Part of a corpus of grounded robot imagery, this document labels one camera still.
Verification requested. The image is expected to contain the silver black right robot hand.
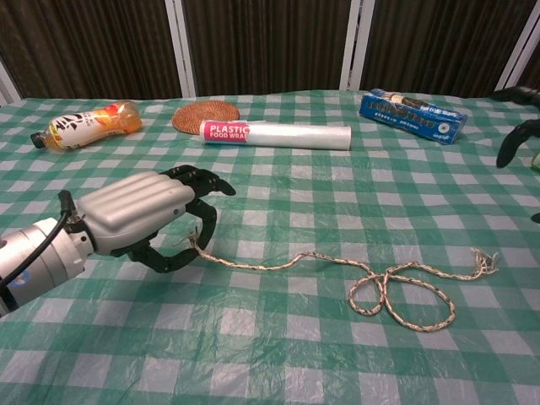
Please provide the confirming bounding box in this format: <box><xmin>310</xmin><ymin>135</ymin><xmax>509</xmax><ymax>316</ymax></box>
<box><xmin>491</xmin><ymin>86</ymin><xmax>540</xmax><ymax>224</ymax></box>

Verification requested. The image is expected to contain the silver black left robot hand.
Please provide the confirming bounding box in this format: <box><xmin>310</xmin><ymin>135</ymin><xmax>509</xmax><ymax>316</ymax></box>
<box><xmin>77</xmin><ymin>165</ymin><xmax>236</xmax><ymax>273</ymax></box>

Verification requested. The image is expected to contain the beige speckled braided rope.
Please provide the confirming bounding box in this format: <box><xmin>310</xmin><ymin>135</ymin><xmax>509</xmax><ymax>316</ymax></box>
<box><xmin>175</xmin><ymin>225</ymin><xmax>500</xmax><ymax>334</ymax></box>

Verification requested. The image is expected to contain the dark ribbed partition panel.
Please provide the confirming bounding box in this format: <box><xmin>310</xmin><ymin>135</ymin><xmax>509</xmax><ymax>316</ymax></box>
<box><xmin>509</xmin><ymin>40</ymin><xmax>540</xmax><ymax>92</ymax></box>
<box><xmin>0</xmin><ymin>0</ymin><xmax>183</xmax><ymax>100</ymax></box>
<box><xmin>361</xmin><ymin>0</ymin><xmax>537</xmax><ymax>95</ymax></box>
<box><xmin>181</xmin><ymin>0</ymin><xmax>354</xmax><ymax>97</ymax></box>

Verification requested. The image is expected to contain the orange tea plastic bottle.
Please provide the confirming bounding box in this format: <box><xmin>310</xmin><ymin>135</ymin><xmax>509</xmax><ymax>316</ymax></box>
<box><xmin>30</xmin><ymin>100</ymin><xmax>143</xmax><ymax>151</ymax></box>

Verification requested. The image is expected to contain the blue foil box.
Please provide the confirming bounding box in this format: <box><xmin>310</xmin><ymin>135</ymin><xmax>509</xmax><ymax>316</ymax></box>
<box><xmin>359</xmin><ymin>88</ymin><xmax>470</xmax><ymax>145</ymax></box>

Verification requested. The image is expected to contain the round woven rattan coaster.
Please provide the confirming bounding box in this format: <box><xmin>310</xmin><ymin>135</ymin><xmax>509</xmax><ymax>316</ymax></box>
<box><xmin>171</xmin><ymin>99</ymin><xmax>240</xmax><ymax>135</ymax></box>

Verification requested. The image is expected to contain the green white checked tablecloth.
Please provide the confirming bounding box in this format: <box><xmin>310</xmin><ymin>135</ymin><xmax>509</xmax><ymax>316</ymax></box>
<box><xmin>0</xmin><ymin>89</ymin><xmax>540</xmax><ymax>405</ymax></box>

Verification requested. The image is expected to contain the plastic food wrap roll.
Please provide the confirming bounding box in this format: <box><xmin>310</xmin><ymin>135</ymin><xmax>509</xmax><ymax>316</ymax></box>
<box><xmin>199</xmin><ymin>119</ymin><xmax>353</xmax><ymax>151</ymax></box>

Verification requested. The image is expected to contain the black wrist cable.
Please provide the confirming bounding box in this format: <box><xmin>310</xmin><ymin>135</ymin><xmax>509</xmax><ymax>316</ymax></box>
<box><xmin>0</xmin><ymin>189</ymin><xmax>79</xmax><ymax>286</ymax></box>

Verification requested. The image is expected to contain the white partition post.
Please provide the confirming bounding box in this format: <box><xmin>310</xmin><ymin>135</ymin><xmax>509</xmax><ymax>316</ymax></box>
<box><xmin>338</xmin><ymin>0</ymin><xmax>375</xmax><ymax>92</ymax></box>
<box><xmin>492</xmin><ymin>0</ymin><xmax>540</xmax><ymax>99</ymax></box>
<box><xmin>165</xmin><ymin>0</ymin><xmax>198</xmax><ymax>99</ymax></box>
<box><xmin>0</xmin><ymin>58</ymin><xmax>23</xmax><ymax>106</ymax></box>

